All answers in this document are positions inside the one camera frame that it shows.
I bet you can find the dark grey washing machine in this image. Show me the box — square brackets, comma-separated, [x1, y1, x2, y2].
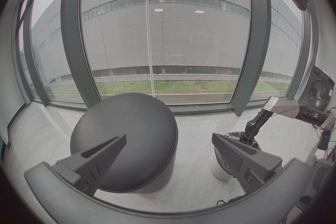
[299, 65, 336, 113]

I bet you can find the white trash bin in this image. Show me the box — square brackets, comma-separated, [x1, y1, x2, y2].
[210, 165, 235, 180]

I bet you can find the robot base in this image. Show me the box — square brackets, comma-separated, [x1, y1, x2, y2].
[294, 136, 336, 221]

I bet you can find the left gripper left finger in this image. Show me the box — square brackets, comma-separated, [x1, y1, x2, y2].
[55, 134, 127, 196]

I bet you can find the window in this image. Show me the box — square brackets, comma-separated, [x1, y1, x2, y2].
[8, 0, 319, 117]

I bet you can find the dark grey round stool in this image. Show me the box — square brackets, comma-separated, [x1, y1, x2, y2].
[69, 92, 179, 194]

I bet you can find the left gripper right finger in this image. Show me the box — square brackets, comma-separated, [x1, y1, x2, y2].
[211, 133, 284, 195]

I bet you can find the black cable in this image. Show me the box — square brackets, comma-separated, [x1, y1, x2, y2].
[216, 195, 247, 207]

